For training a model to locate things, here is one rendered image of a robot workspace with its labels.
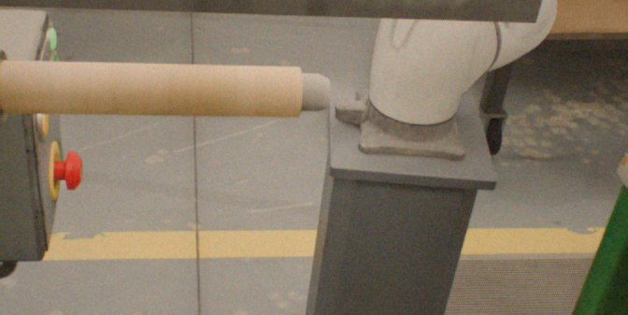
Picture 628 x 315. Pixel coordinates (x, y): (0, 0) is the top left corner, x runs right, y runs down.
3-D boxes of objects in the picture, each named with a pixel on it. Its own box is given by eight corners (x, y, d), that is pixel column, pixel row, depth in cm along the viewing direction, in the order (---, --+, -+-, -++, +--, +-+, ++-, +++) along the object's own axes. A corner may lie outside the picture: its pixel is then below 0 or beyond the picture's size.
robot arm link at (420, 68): (347, 93, 149) (364, -25, 136) (416, 62, 160) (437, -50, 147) (418, 137, 140) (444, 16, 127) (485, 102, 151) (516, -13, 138)
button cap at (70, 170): (42, 197, 89) (38, 166, 87) (47, 174, 92) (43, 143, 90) (79, 197, 90) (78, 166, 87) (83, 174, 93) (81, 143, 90)
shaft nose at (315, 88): (302, 97, 54) (299, 65, 55) (297, 118, 56) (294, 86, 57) (334, 98, 54) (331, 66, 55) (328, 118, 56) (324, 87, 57)
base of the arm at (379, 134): (333, 92, 159) (336, 65, 156) (451, 103, 161) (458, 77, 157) (335, 150, 144) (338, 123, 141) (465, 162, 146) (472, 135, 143)
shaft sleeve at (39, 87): (-4, 94, 50) (2, 50, 52) (6, 122, 53) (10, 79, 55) (304, 99, 53) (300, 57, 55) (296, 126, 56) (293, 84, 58)
